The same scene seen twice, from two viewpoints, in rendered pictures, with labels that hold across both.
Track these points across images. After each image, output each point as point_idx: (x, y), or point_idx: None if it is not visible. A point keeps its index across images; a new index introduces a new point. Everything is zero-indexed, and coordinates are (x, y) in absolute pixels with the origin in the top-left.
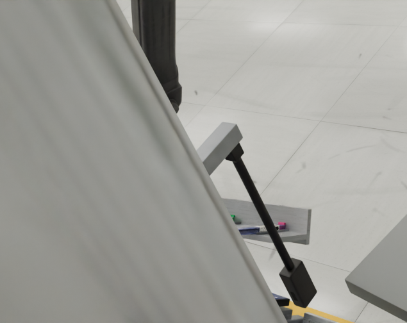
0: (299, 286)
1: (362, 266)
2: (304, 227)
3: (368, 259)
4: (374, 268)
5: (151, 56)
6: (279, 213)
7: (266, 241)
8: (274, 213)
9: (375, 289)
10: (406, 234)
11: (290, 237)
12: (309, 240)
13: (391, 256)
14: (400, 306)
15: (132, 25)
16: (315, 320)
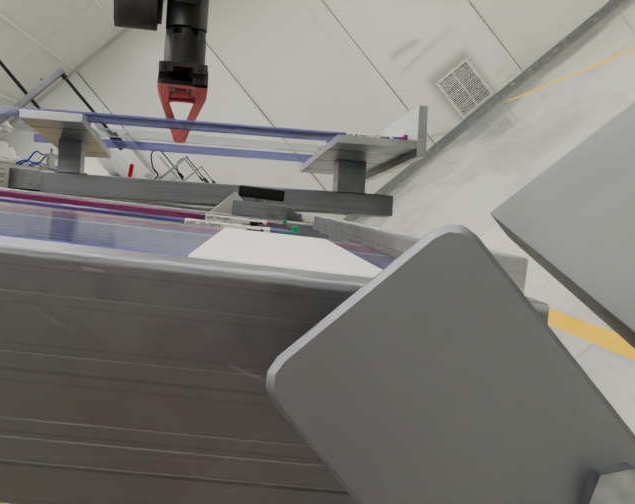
0: None
1: (518, 192)
2: (416, 133)
3: (531, 182)
4: (527, 190)
5: None
6: (405, 124)
7: (334, 143)
8: (402, 127)
9: (506, 214)
10: (596, 137)
11: (376, 139)
12: (424, 151)
13: (556, 170)
14: (510, 226)
15: None
16: (315, 221)
